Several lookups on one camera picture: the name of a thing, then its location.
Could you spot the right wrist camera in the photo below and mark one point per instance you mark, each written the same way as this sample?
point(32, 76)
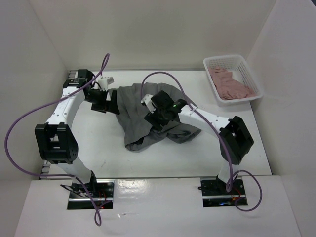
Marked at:
point(147, 101)

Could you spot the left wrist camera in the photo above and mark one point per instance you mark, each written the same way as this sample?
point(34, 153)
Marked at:
point(104, 83)

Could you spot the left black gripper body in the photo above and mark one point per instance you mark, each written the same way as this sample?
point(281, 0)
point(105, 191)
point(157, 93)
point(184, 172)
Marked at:
point(98, 98)

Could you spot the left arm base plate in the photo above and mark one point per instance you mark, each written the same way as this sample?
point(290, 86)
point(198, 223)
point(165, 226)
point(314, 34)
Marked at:
point(102, 195)

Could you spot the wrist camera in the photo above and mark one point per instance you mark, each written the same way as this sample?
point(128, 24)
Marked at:
point(104, 83)
point(147, 101)

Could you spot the pink skirt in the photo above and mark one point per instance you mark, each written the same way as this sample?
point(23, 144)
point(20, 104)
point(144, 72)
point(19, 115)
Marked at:
point(227, 87)

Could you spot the grey pleated skirt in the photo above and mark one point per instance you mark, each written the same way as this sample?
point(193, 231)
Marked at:
point(142, 128)

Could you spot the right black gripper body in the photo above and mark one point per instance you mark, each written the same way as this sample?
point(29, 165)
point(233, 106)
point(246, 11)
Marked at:
point(158, 115)

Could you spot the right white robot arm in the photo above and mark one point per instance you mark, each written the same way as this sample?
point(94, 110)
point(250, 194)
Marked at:
point(233, 135)

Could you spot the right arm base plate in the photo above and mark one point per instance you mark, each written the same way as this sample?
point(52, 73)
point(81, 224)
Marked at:
point(214, 193)

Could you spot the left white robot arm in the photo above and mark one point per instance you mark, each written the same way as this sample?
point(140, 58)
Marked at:
point(55, 140)

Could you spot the white plastic basket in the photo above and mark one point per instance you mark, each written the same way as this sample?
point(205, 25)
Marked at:
point(241, 72)

